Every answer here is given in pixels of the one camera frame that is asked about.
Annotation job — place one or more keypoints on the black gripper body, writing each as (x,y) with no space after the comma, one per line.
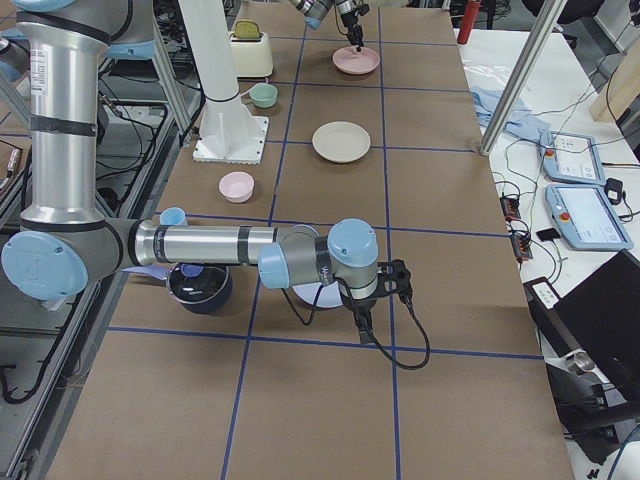
(361,305)
(349,20)

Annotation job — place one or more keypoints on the pink plate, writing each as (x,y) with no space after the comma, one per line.
(352,61)

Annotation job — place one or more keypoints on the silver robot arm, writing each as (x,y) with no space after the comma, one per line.
(315,11)
(65,243)

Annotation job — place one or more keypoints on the blue plate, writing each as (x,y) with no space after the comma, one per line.
(325,297)

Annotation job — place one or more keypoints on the cream plate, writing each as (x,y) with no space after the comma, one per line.
(341,142)

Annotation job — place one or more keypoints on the green bowl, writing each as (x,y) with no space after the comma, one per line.
(263,95)

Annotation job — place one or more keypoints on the cream toaster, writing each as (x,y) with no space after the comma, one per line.
(251,50)

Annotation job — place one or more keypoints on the red bottle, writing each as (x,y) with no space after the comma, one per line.
(468,21)

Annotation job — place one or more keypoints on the dark pot with glass lid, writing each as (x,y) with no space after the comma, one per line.
(200,288)

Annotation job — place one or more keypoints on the pink bowl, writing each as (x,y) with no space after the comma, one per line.
(237,186)

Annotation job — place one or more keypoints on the black box with label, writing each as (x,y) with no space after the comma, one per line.
(541,297)

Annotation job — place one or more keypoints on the light blue cup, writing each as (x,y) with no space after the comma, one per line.
(173,216)

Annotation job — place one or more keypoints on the far teach pendant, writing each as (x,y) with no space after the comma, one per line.
(571,158)

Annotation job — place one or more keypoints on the teach pendant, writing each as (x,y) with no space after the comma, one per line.
(585,218)
(571,158)

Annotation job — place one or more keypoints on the black laptop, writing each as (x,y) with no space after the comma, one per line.
(601,317)

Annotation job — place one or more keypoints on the near teach pendant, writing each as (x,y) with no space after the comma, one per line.
(585,218)

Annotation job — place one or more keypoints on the white camera stand pedestal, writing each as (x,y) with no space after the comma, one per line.
(228,132)

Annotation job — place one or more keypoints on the aluminium frame post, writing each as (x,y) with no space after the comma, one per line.
(535,42)

